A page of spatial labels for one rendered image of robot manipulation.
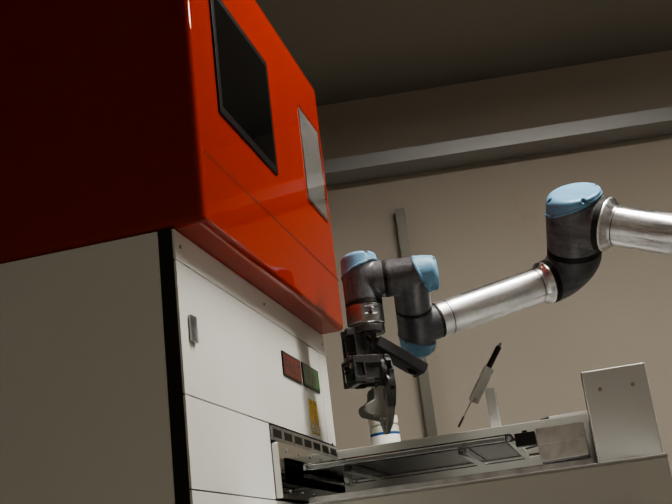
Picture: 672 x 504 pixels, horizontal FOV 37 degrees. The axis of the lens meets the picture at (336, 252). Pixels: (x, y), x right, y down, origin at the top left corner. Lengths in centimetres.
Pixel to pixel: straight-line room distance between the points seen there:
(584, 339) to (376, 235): 96
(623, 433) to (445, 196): 283
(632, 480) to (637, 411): 12
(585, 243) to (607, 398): 65
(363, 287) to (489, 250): 226
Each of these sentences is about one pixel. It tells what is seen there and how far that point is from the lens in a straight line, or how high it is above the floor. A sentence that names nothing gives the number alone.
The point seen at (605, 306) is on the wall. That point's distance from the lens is 417.
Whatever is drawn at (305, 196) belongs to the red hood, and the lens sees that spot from 208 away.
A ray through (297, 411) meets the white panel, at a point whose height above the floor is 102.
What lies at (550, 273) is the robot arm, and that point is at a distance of 217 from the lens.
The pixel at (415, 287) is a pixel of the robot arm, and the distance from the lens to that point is 199.
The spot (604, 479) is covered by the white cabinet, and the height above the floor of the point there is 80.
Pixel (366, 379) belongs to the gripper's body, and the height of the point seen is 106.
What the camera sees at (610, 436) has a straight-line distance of 154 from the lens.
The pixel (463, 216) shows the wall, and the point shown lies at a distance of 424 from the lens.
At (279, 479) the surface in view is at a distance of 173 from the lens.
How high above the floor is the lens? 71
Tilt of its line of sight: 18 degrees up
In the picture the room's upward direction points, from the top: 7 degrees counter-clockwise
